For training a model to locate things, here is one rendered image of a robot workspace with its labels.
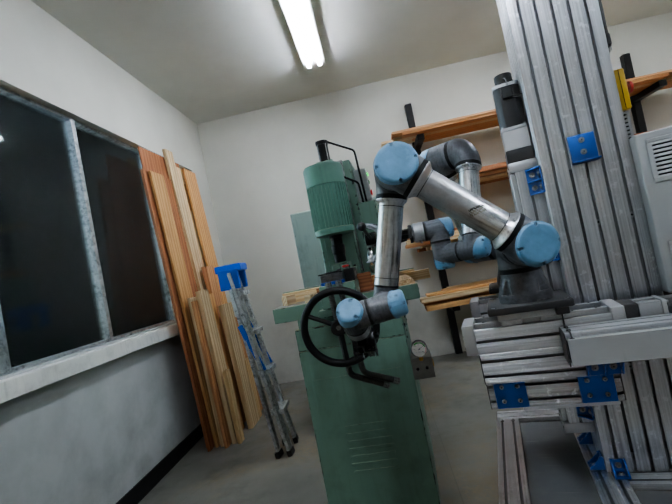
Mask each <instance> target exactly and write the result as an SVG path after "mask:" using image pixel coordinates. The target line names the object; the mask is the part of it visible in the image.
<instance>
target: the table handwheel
mask: <svg viewBox="0 0 672 504"><path fill-rule="evenodd" d="M336 294H342V295H348V296H351V297H353V298H355V299H357V300H358V301H361V300H365V299H368V298H367V297H366V296H364V295H363V294H362V293H360V292H359V291H357V290H354V289H352V288H348V287H331V288H327V289H324V290H322V291H320V292H319V293H317V294H316V295H314V296H313V297H312V298H311V299H310V300H309V302H308V303H307V304H306V306H305V308H304V310H303V313H302V316H301V322H300V329H301V336H302V339H303V342H304V344H305V346H306V348H307V349H308V350H309V352H310V353H311V354H312V355H313V356H314V357H315V358H316V359H318V360H319V361H321V362H322V363H324V364H327V365H330V366H334V367H349V366H353V365H356V364H358V363H360V362H362V361H363V360H364V358H363V356H358V355H357V357H358V359H356V357H355V356H354V357H351V358H349V354H348V351H347V347H346V342H345V337H344V334H345V331H344V329H343V327H342V326H341V325H340V324H339V322H338V318H337V319H335V320H334V321H333V322H331V321H328V320H325V319H321V318H318V317H315V316H313V315H310V313H311V311H312V309H313V308H314V306H315V305H316V304H317V303H318V302H319V301H320V300H322V299H323V298H325V297H328V296H331V295H336ZM309 319H310V320H313V321H317V322H320V323H323V324H325V325H328V326H331V331H332V333H333V334H334V335H336V336H339V337H340V341H341V344H342V348H343V353H344V358H345V359H334V358H331V357H328V356H326V355H324V354H323V353H321V352H320V351H319V350H318V349H317V348H316V347H315V345H314V344H313V342H312V341H311V338H310V336H309V331H308V320H309ZM372 328H374V330H375V331H376V330H377V332H378V333H379V335H380V323H379V324H375V325H372Z"/></svg>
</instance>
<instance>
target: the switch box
mask: <svg viewBox="0 0 672 504"><path fill-rule="evenodd" d="M360 172H361V176H362V180H363V185H364V189H365V193H366V197H367V201H371V200H372V197H371V196H372V195H371V193H370V185H369V183H368V178H367V177H368V176H367V173H366V169H365V168H362V169H360ZM353 173H354V178H355V180H356V181H358V182H359V184H360V187H361V191H362V195H363V198H364V202H366V201H365V197H364V193H363V189H362V185H361V181H360V177H359V173H358V170H354V171H353ZM356 188H357V193H358V197H359V201H360V202H361V203H362V199H361V195H360V191H359V187H358V184H357V183H356Z"/></svg>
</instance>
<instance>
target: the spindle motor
mask: <svg viewBox="0 0 672 504"><path fill-rule="evenodd" d="M303 176H304V181H305V186H306V190H307V196H308V201H309V206H310V211H311V216H312V221H313V226H314V231H315V236H316V238H319V239H323V238H329V236H333V235H338V234H342V235H345V234H348V233H351V232H353V231H354V230H355V228H354V223H353V218H352V213H351V208H350V203H349V198H348V193H347V188H346V184H345V178H344V173H343V168H342V165H341V163H340V162H337V161H328V162H321V163H317V164H313V165H311V166H308V167H306V168H305V169H304V171H303Z"/></svg>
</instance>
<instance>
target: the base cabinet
mask: <svg viewBox="0 0 672 504"><path fill-rule="evenodd" d="M405 326H406V327H405V329H406V333H405V335H399V336H393V337H387V338H382V339H378V342H377V344H376V345H377V349H378V355H379V356H377V354H376V357H375V356H371V357H370V356H368V357H367V358H366V359H364V360H363V361H364V364H365V367H366V369H367V370H368V371H372V372H377V373H381V374H385V375H389V376H392V377H393V376H395V377H399V378H400V384H394V383H390V388H389V389H387V388H383V387H382V386H381V387H380V386H377V385H373V384H370V383H367V382H366V383H365V382H362V381H359V380H357V379H356V380H355V379H353V378H351V377H349V375H348V373H347V371H346V367H334V366H330V365H327V364H324V363H322V362H321V361H319V360H318V359H316V358H315V357H314V356H313V355H312V354H311V353H310V352H309V351H305V352H300V353H299V356H300V361H301V366H302V371H303V376H304V381H305V387H306V392H307V397H308V402H309V407H310V412H311V417H312V422H313V427H314V433H315V438H316V443H317V448H318V453H319V458H320V463H321V468H322V473H323V479H324V484H325V489H326V494H327V499H328V504H441V501H440V494H439V487H438V480H437V473H436V466H435V459H434V452H433V446H432V441H431V436H430V431H429V426H428V421H427V417H426V412H425V407H424V402H423V397H422V392H421V387H420V382H419V379H418V380H415V379H414V374H413V369H412V364H411V357H410V352H411V344H412V343H411V338H410V333H409V328H408V323H407V318H406V315H405ZM318 350H319V351H320V352H321V353H323V354H324V355H326V356H328V357H331V358H334V359H343V355H342V352H341V351H342V350H341V347H340V346H334V347H329V348H323V349H318Z"/></svg>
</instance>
